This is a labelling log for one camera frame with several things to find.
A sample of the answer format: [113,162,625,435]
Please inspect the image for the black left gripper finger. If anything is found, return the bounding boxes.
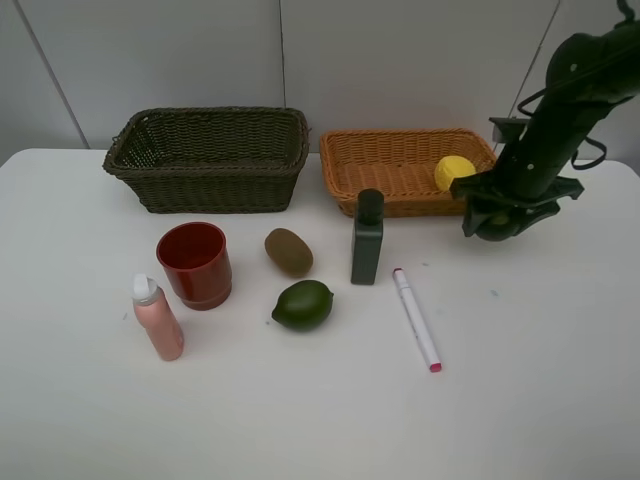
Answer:
[462,197,505,237]

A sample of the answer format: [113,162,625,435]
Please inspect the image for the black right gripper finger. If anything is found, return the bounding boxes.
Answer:
[512,200,560,236]

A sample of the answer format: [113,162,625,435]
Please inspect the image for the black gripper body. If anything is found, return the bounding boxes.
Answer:
[448,112,586,209]

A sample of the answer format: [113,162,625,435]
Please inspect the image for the dark mangosteen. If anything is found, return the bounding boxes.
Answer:
[475,211,520,242]

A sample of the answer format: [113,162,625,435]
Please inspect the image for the yellow lemon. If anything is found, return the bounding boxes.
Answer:
[434,155,476,191]

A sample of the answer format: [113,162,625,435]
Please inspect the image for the dark green square bottle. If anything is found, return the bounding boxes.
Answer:
[351,189,384,286]

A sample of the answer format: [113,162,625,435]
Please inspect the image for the white pink-capped marker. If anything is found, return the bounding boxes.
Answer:
[393,268,442,373]

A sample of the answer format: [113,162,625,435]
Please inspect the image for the green lime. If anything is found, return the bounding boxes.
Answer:
[271,280,334,332]

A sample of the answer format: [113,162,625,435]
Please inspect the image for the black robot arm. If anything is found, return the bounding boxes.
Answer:
[450,18,639,241]

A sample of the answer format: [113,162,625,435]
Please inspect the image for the orange wicker basket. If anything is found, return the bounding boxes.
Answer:
[319,128,497,218]

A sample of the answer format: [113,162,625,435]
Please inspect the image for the brown kiwi fruit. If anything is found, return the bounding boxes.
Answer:
[264,228,314,278]

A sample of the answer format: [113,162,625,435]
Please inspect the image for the red plastic cup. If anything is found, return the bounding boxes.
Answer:
[156,222,232,311]

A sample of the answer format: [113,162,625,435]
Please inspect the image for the dark green wicker basket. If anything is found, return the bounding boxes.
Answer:
[103,107,309,214]

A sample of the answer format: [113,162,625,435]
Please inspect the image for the pink spray bottle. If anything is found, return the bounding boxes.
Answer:
[132,274,184,361]

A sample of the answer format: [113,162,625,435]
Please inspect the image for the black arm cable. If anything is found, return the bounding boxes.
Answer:
[517,89,607,169]

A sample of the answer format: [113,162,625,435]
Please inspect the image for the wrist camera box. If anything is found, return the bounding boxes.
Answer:
[489,117,529,144]

